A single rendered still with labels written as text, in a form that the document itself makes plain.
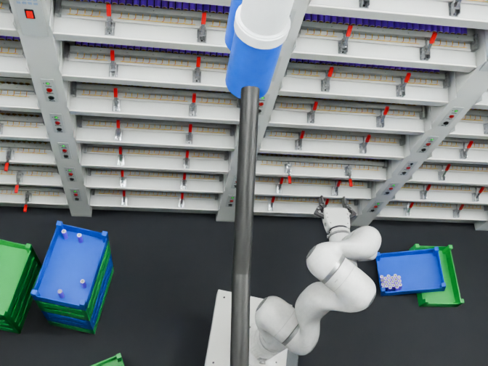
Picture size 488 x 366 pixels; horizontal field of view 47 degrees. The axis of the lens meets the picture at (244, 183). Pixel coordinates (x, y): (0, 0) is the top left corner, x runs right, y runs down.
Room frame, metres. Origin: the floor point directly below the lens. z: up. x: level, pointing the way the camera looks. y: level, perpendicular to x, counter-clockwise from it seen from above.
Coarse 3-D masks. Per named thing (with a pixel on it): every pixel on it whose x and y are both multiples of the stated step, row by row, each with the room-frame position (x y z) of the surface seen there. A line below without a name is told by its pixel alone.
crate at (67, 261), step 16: (64, 224) 0.74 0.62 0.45; (64, 240) 0.70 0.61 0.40; (96, 240) 0.74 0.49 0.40; (48, 256) 0.61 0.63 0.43; (64, 256) 0.64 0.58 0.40; (80, 256) 0.66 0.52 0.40; (96, 256) 0.68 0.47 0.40; (48, 272) 0.56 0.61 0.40; (64, 272) 0.58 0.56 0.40; (80, 272) 0.60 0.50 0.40; (96, 272) 0.60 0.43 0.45; (48, 288) 0.50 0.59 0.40; (64, 288) 0.52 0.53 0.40; (80, 288) 0.54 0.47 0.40; (64, 304) 0.46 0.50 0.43; (80, 304) 0.46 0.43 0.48
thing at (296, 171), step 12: (288, 156) 1.32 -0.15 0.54; (264, 168) 1.23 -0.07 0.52; (276, 168) 1.25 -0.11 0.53; (300, 168) 1.29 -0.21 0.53; (312, 168) 1.30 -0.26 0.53; (324, 168) 1.32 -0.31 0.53; (336, 168) 1.34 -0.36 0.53; (360, 168) 1.38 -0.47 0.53; (372, 168) 1.40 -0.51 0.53; (384, 168) 1.42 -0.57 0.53; (372, 180) 1.37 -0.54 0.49; (384, 180) 1.38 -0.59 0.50
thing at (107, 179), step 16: (96, 176) 1.04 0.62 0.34; (112, 176) 1.06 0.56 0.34; (128, 176) 1.08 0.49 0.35; (144, 176) 1.11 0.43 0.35; (160, 176) 1.13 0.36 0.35; (176, 176) 1.15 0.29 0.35; (192, 176) 1.18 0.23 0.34; (208, 176) 1.21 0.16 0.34; (224, 176) 1.21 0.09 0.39; (192, 192) 1.14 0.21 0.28; (208, 192) 1.15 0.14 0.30
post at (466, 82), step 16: (464, 80) 1.39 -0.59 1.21; (480, 80) 1.39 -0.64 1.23; (464, 96) 1.39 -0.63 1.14; (480, 96) 1.40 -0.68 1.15; (432, 112) 1.41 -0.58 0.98; (448, 112) 1.38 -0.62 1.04; (464, 112) 1.40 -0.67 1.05; (432, 128) 1.38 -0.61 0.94; (448, 128) 1.40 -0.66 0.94; (416, 144) 1.38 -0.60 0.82; (400, 160) 1.39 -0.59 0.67; (416, 160) 1.39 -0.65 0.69; (400, 176) 1.39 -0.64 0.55; (368, 208) 1.38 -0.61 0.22; (352, 224) 1.38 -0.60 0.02; (368, 224) 1.40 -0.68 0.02
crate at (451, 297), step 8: (416, 248) 1.34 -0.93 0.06; (424, 248) 1.37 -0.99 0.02; (440, 248) 1.40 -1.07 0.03; (448, 248) 1.39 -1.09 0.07; (440, 256) 1.37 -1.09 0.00; (448, 256) 1.37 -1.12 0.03; (448, 264) 1.33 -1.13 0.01; (448, 272) 1.29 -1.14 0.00; (448, 280) 1.25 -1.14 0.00; (456, 280) 1.24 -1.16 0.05; (448, 288) 1.21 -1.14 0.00; (456, 288) 1.20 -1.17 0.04; (424, 296) 1.13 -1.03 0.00; (432, 296) 1.14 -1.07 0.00; (440, 296) 1.15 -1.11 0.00; (448, 296) 1.17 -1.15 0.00; (456, 296) 1.17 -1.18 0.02; (424, 304) 1.07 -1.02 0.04; (432, 304) 1.08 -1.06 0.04; (440, 304) 1.10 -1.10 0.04; (448, 304) 1.11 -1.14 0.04; (456, 304) 1.12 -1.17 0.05
